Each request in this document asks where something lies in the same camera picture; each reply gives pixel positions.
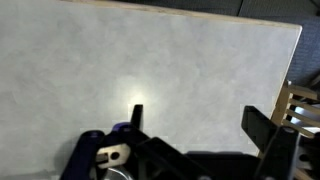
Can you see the wooden chair with slats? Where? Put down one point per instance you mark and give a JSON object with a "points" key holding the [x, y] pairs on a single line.
{"points": [[281, 105]]}

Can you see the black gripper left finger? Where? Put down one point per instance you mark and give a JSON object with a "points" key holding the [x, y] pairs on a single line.
{"points": [[156, 156]]}

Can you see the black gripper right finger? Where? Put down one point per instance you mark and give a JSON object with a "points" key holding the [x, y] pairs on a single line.
{"points": [[273, 146]]}

